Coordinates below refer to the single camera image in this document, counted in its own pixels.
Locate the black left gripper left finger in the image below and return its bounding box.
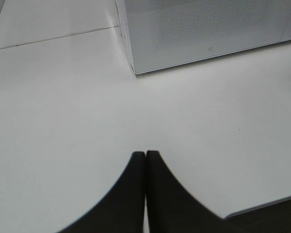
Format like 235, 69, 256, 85
61, 151, 146, 233

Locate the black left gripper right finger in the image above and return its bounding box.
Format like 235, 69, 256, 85
146, 150, 227, 233

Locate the white microwave oven body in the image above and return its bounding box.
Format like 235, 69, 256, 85
114, 0, 291, 73

